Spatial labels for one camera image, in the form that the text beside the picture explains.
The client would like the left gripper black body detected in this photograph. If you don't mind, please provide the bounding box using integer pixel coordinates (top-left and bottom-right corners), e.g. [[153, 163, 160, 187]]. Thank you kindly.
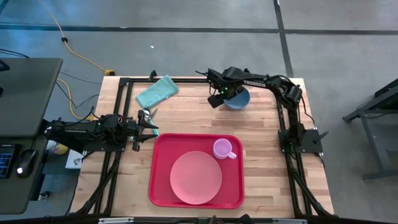
[[124, 109, 147, 152]]

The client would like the blue bowl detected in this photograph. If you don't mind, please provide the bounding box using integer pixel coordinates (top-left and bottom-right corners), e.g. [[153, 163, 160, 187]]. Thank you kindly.
[[223, 86, 251, 110]]

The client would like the white printed box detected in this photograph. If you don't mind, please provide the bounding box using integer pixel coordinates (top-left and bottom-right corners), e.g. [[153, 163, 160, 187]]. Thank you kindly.
[[65, 149, 85, 170]]

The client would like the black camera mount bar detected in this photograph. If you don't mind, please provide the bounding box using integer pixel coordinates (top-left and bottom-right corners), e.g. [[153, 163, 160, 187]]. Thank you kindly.
[[0, 213, 398, 224]]

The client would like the red plastic tray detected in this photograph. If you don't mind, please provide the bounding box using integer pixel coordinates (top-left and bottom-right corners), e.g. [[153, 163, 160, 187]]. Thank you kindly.
[[147, 133, 246, 210]]

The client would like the black keyboard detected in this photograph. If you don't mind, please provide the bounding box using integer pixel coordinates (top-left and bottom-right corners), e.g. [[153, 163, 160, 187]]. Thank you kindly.
[[0, 144, 16, 180]]

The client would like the grey desk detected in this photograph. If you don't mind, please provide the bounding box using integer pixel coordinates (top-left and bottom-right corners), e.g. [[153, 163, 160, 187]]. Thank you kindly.
[[0, 57, 63, 215]]

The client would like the thin black floor cable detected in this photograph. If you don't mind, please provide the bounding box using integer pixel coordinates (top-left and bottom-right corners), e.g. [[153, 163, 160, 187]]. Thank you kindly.
[[0, 48, 30, 59], [58, 71, 103, 85]]

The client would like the yellow extension cable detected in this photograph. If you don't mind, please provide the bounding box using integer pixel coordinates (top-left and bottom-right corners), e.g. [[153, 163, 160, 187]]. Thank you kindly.
[[57, 78, 95, 121], [39, 0, 116, 77]]

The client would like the teal cloth napkin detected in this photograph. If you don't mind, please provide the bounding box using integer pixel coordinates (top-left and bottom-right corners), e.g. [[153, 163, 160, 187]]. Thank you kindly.
[[135, 74, 180, 110]]

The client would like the pink plastic mug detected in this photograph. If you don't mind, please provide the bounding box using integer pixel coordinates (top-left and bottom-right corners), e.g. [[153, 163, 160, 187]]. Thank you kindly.
[[213, 138, 238, 161]]

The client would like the pink round plate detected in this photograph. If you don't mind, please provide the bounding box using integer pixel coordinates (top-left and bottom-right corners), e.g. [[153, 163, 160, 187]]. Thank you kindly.
[[169, 151, 223, 206]]

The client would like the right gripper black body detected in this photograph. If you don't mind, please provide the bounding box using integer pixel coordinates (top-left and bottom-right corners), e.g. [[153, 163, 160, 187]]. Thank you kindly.
[[206, 66, 249, 97]]

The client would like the black computer mouse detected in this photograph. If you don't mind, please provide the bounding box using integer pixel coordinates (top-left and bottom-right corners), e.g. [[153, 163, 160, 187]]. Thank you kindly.
[[14, 149, 37, 179]]

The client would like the grey metal cart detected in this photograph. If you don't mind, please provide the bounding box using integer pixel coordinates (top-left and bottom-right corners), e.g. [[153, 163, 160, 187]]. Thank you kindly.
[[341, 77, 398, 181]]

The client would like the black aluminium table frame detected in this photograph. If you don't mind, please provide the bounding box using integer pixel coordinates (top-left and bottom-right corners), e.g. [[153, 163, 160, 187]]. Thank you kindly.
[[70, 68, 335, 218]]

